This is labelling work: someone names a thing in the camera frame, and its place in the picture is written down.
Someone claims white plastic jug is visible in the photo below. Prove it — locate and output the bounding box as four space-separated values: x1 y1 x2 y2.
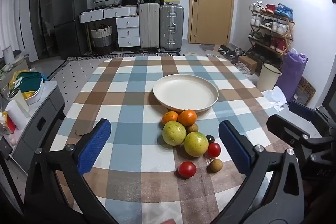
6 100 30 130

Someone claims dark cherry plum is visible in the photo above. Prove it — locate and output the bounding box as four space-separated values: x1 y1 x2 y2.
206 135 215 144

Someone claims orange tangerine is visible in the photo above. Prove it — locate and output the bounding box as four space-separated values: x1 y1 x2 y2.
178 110 197 127
162 111 179 125

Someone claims brown longan front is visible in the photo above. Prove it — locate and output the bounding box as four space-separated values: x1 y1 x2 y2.
210 159 223 173

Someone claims white waste bin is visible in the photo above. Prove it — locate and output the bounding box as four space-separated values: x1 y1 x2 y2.
257 63 282 92

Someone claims brown longan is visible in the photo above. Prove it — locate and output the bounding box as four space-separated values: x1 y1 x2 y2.
186 123 199 134
210 159 223 173

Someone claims basin with green items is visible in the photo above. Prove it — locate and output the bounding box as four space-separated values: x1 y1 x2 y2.
8 71 45 105

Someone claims beige suitcase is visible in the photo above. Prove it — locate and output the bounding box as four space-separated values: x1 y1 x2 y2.
139 3 160 50

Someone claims cream round plate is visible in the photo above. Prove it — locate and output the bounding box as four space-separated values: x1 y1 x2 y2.
153 74 219 113

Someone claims woven laundry basket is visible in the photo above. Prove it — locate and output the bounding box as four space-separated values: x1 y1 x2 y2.
91 24 114 55

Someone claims dark grey refrigerator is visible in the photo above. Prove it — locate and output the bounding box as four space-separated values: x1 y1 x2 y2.
52 0 88 59

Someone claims white drawer desk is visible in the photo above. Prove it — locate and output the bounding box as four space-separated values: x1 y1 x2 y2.
79 5 140 50

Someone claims plaid checkered tablecloth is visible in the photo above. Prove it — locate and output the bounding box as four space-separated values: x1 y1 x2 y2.
48 55 297 224

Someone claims silver aluminium suitcase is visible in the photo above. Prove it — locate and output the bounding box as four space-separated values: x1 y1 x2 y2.
159 5 184 52

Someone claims purple bag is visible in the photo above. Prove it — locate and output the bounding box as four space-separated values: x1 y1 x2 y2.
276 48 309 102

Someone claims grey side cabinet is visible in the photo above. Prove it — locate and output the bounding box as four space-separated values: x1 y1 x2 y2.
10 81 66 173

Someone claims red tomato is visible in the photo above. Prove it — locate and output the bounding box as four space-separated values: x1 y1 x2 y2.
178 161 197 178
207 142 221 159

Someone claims yellow-green guava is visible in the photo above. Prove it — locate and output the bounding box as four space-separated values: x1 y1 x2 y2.
162 121 187 146
183 132 209 157

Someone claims red tomato front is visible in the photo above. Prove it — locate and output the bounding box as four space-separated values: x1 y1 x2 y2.
178 161 197 178

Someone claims brown doormat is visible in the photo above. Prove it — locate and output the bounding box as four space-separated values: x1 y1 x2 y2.
294 77 316 106

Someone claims wooden shoe rack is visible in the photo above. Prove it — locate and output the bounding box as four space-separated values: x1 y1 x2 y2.
249 1 295 56

